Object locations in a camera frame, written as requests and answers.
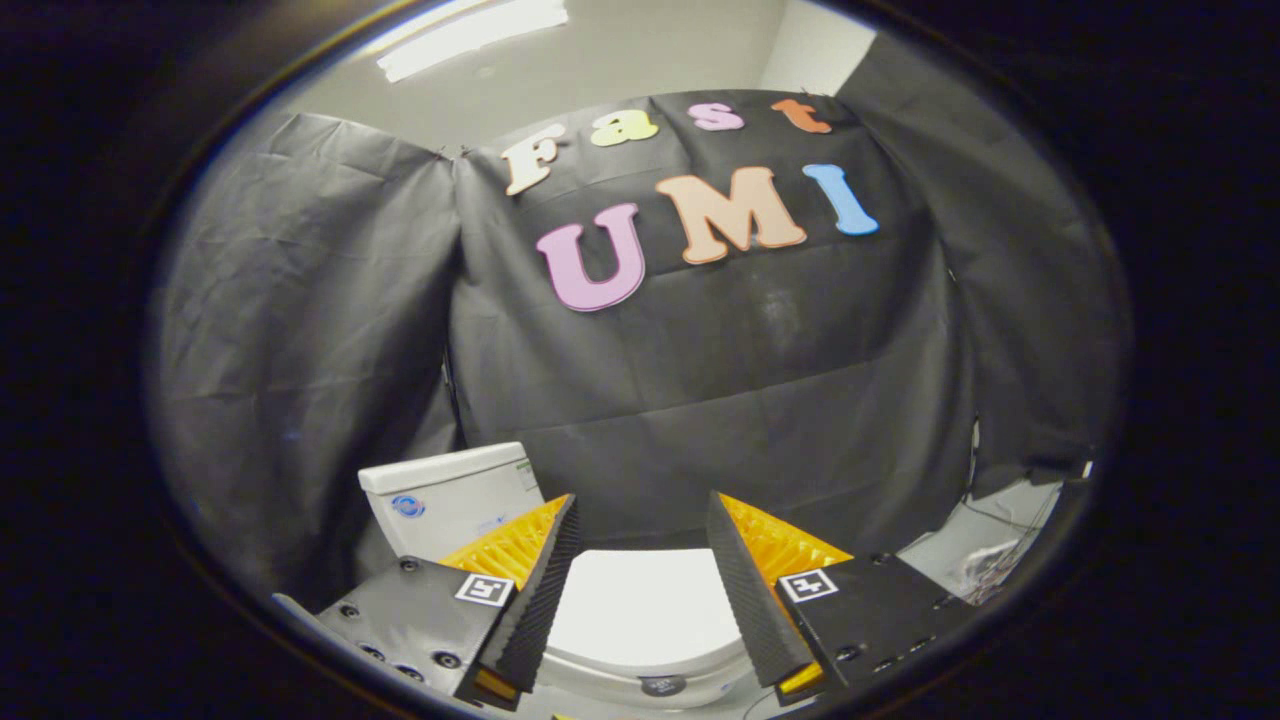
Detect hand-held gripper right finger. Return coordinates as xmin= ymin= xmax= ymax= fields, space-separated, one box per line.
xmin=706 ymin=490 xmax=979 ymax=706

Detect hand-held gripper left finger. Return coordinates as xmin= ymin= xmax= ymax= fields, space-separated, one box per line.
xmin=315 ymin=493 xmax=582 ymax=713

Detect white toilet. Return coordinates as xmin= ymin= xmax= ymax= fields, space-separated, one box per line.
xmin=358 ymin=442 xmax=771 ymax=713

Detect white toilet tank lid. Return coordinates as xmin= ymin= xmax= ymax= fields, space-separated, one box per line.
xmin=358 ymin=442 xmax=533 ymax=495

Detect black backdrop cloth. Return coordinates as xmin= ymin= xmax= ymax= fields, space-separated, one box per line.
xmin=150 ymin=35 xmax=1131 ymax=601

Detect bundle of floor cables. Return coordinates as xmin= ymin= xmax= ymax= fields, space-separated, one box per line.
xmin=955 ymin=490 xmax=1061 ymax=606

